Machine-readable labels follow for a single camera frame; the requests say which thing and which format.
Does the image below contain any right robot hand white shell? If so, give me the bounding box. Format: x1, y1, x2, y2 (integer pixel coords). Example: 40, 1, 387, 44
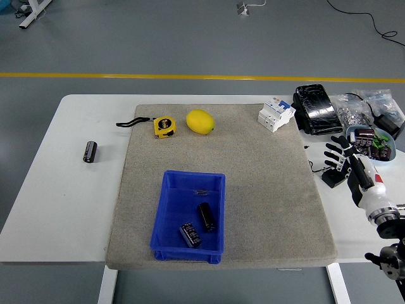
323, 135, 398, 221

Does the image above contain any plain maroon battery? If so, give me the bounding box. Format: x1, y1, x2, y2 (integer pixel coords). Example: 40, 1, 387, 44
196, 202, 218, 233

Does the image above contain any dark battery with white print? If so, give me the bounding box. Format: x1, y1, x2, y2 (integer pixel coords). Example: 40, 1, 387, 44
179, 222, 203, 248

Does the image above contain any small black box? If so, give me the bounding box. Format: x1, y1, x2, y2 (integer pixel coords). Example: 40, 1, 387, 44
321, 169, 347, 189

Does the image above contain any black wrapped box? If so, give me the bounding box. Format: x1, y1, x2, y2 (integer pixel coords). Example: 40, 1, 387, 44
291, 84, 344, 136

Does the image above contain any blue plastic box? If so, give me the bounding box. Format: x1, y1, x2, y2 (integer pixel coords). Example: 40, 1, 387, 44
149, 170, 227, 264

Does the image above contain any dark battery with grey stripe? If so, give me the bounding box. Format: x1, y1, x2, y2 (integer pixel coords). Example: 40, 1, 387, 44
82, 141, 98, 164

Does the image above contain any green plastic part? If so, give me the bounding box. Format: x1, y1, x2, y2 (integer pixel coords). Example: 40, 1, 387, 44
371, 134, 390, 148

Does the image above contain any light blue bowl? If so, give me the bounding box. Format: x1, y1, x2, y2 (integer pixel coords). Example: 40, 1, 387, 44
345, 125, 399, 166

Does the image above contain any large maroon capacitor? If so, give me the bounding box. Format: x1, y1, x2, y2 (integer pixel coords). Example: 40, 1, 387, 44
354, 127, 376, 139

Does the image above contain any black power adapter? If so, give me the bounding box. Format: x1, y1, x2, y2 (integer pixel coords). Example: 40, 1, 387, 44
373, 113, 401, 140

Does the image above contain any clear bag of metal nuts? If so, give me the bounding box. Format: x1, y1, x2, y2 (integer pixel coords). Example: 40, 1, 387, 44
333, 94, 373, 127

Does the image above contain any clear bag of blue parts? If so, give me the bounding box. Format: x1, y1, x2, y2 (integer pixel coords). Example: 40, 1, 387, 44
352, 89, 405, 127

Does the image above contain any white table leg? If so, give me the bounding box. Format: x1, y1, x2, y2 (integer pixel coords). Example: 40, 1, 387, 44
326, 263, 351, 304
97, 265, 118, 304

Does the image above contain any white circuit breaker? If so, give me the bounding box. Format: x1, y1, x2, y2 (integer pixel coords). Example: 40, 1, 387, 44
257, 98, 296, 133

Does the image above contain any grey-brown table mat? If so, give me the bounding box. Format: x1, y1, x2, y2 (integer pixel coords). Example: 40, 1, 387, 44
105, 103, 338, 270

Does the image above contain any yellow lemon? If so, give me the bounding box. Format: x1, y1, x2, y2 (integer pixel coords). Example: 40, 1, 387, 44
185, 109, 215, 135

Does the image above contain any yellow tape measure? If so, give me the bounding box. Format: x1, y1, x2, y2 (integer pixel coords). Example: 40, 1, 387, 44
115, 116, 177, 139

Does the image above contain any black floor cable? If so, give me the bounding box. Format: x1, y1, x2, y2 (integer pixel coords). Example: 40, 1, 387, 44
325, 0, 405, 48

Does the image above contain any white desk frame foot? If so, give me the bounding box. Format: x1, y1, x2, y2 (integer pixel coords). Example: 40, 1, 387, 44
18, 0, 53, 30

